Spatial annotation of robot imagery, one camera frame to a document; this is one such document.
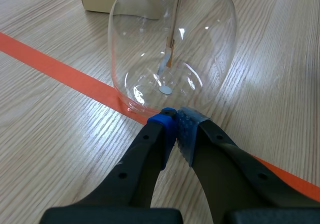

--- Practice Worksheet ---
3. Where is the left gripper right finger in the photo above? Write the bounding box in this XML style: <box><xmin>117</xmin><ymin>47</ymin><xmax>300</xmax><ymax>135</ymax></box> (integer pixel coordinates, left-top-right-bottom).
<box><xmin>176</xmin><ymin>106</ymin><xmax>320</xmax><ymax>224</ymax></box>

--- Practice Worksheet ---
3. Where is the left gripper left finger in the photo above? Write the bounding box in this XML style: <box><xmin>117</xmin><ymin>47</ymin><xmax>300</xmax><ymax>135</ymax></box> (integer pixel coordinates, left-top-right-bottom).
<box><xmin>39</xmin><ymin>107</ymin><xmax>183</xmax><ymax>224</ymax></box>

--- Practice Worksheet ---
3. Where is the clear glass flask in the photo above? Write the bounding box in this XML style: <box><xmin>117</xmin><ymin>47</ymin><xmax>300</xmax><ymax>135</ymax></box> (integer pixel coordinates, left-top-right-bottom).
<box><xmin>107</xmin><ymin>0</ymin><xmax>238</xmax><ymax>117</ymax></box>

